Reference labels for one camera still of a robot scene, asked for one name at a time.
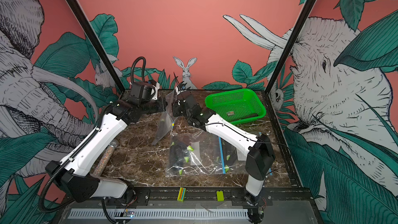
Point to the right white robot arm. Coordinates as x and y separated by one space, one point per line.
239 138

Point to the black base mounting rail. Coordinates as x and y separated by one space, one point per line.
237 196

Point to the striped colour block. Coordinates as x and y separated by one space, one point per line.
181 194

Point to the green small block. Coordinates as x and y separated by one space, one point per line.
220 196

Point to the white perforated rail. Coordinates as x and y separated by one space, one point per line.
160 213

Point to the dark purple eggplant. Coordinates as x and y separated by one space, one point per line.
229 156

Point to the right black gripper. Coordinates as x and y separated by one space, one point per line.
177 108

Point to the green plastic basket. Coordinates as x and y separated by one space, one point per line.
242 102

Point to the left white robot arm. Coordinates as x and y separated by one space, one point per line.
72 173

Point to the black frame post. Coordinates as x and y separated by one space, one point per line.
94 40
304 14

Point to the right black frame post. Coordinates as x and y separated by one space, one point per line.
304 14

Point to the left black frame post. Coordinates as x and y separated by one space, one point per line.
94 40

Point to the clear zip bag blue zipper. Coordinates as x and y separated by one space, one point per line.
256 161

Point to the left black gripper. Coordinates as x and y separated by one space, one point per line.
161 101

